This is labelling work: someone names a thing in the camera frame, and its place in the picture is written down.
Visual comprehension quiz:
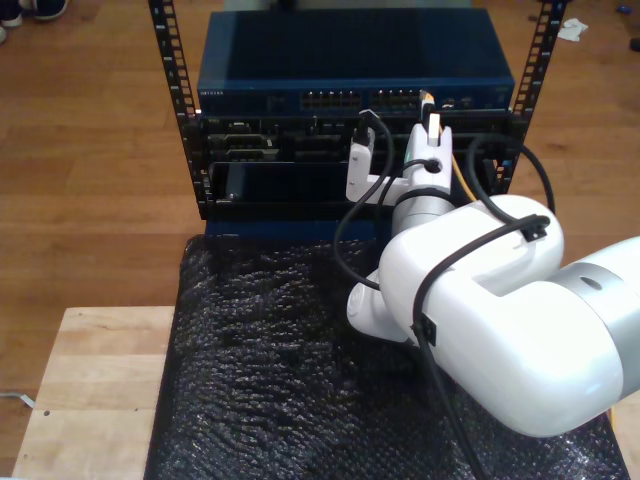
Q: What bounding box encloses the person's dark shoe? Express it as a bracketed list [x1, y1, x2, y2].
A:
[33, 0, 71, 21]

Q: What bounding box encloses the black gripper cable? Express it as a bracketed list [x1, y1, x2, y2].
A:
[372, 157, 444, 211]

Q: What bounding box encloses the yellow network cable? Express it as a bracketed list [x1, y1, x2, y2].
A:
[418, 88, 476, 204]

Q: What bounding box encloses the black perforated rack post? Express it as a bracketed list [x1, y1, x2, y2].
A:
[147, 0, 214, 222]
[492, 0, 570, 199]

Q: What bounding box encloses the blue network switch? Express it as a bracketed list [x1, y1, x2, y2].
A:
[196, 8, 516, 117]

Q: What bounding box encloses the blue rack base plate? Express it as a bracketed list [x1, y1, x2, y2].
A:
[203, 217, 396, 242]

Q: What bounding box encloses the black rack server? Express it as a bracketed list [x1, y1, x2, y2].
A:
[197, 115, 514, 164]

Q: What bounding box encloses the crumpled white paper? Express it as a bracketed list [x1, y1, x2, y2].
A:
[557, 18, 589, 44]

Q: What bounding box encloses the black bubble wrap mat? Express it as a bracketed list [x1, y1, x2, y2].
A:
[143, 232, 630, 480]

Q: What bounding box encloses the black empty rack chassis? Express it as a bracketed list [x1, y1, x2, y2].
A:
[207, 159, 504, 221]

